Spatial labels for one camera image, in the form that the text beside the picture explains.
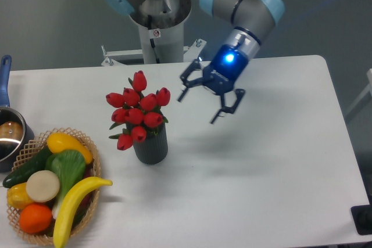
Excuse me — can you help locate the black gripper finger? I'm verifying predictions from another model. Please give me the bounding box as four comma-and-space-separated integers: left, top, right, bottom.
210, 88, 246, 124
177, 58, 212, 103

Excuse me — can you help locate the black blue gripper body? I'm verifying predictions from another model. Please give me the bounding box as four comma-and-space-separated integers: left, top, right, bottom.
202, 45, 249, 95

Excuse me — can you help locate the red tulip bouquet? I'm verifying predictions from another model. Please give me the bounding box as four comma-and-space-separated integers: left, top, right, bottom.
106, 70, 171, 151

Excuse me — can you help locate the dark grey ribbed vase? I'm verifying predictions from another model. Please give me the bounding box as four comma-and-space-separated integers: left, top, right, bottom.
126, 122, 168, 165

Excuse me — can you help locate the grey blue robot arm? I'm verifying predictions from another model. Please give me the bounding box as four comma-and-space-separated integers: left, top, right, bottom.
104, 0, 285, 114

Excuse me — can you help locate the yellow squash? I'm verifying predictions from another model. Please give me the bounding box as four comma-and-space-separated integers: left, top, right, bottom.
46, 132, 93, 165

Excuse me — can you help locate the green bok choy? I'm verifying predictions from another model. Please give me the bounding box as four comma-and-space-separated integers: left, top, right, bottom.
45, 149, 85, 220

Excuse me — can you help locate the black device at table edge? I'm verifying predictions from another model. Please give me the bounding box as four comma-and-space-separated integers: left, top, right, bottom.
350, 204, 371, 235

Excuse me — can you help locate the yellow banana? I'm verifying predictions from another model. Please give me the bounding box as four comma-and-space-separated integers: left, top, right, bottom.
53, 177, 113, 247

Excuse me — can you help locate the woven wicker basket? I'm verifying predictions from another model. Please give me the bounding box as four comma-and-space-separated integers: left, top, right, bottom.
3, 128, 101, 247

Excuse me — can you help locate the dark green cucumber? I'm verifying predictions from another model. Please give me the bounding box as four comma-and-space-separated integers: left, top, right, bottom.
2, 146, 52, 188

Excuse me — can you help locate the yellow bell pepper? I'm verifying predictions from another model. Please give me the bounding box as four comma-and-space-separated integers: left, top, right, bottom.
6, 182, 35, 210

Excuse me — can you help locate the orange fruit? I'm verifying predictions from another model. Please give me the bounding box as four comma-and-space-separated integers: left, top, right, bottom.
19, 203, 52, 234

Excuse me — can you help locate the white metal frame bracket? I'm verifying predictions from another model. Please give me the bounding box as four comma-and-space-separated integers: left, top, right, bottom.
101, 38, 207, 66

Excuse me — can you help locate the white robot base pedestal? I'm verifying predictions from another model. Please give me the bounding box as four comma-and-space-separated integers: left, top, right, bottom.
130, 0, 191, 52

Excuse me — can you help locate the black cable on pedestal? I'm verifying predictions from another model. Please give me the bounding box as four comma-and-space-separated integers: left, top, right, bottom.
146, 15, 160, 64

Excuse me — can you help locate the white metal post right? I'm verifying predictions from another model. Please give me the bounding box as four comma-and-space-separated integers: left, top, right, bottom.
344, 69, 371, 124

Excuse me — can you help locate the blue handled saucepan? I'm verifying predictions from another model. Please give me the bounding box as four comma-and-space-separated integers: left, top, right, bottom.
1, 55, 34, 173

